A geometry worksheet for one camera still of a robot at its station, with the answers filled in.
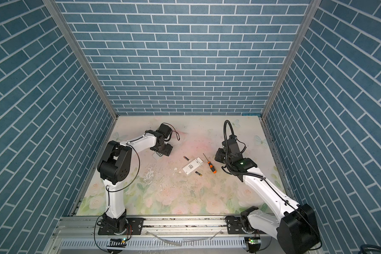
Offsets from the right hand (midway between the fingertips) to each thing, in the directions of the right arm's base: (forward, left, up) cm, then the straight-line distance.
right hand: (216, 150), depth 83 cm
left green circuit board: (-43, +44, -18) cm, 64 cm away
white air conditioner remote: (-2, +13, -14) cm, 19 cm away
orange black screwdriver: (-2, +3, -15) cm, 15 cm away
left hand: (+7, +33, -14) cm, 37 cm away
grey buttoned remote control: (+2, +36, -14) cm, 39 cm away
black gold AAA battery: (-7, +8, -16) cm, 19 cm away
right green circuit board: (-36, -20, -20) cm, 46 cm away
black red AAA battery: (+2, +18, -15) cm, 23 cm away
